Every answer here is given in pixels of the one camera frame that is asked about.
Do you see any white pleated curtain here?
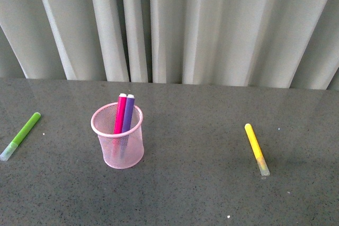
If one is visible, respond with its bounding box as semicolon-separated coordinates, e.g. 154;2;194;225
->
1;0;338;90

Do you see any pink highlighter pen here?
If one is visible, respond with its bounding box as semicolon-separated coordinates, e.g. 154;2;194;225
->
113;93;127;151

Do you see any green highlighter pen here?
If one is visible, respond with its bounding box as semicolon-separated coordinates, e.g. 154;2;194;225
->
1;112;41;161

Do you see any yellow highlighter pen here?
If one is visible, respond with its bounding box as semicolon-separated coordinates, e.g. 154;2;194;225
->
244;123;270;177

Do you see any purple highlighter pen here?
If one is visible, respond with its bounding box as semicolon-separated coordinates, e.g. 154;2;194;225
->
120;94;135;159

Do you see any pink mesh pen cup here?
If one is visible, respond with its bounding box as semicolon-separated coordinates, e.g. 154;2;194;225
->
91;103;144;169

